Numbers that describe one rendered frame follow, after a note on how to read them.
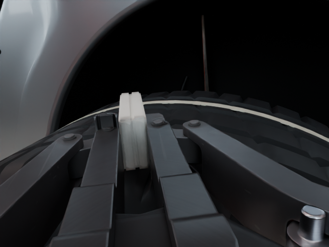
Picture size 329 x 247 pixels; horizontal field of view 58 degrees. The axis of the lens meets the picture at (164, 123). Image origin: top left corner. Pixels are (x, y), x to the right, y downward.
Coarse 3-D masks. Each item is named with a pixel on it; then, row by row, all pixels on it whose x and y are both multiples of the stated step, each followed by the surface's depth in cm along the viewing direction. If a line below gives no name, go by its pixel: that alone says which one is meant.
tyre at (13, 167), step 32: (160, 96) 35; (192, 96) 34; (224, 96) 34; (64, 128) 31; (224, 128) 25; (256, 128) 25; (288, 128) 28; (320, 128) 31; (288, 160) 21; (320, 160) 23; (128, 192) 17
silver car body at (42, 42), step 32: (0, 0) 62; (32, 0) 58; (64, 0) 53; (96, 0) 51; (128, 0) 49; (0, 32) 62; (32, 32) 60; (64, 32) 55; (0, 64) 65; (32, 64) 60; (64, 64) 57; (0, 96) 68; (32, 96) 62; (0, 128) 71; (32, 128) 64; (0, 160) 74
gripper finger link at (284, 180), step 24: (192, 120) 15; (216, 144) 12; (240, 144) 12; (192, 168) 15; (216, 168) 12; (240, 168) 10; (264, 168) 10; (216, 192) 13; (240, 192) 11; (264, 192) 9; (288, 192) 9; (312, 192) 9; (240, 216) 11; (264, 216) 10; (288, 216) 9
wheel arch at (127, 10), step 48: (144, 0) 49; (192, 0) 63; (240, 0) 72; (288, 0) 65; (96, 48) 57; (144, 48) 83; (192, 48) 80; (240, 48) 77; (288, 48) 73; (96, 96) 77; (240, 96) 80; (288, 96) 77
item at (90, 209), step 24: (96, 120) 15; (96, 144) 13; (96, 168) 11; (120, 168) 13; (72, 192) 8; (96, 192) 8; (120, 192) 11; (72, 216) 7; (96, 216) 7; (72, 240) 6; (96, 240) 6
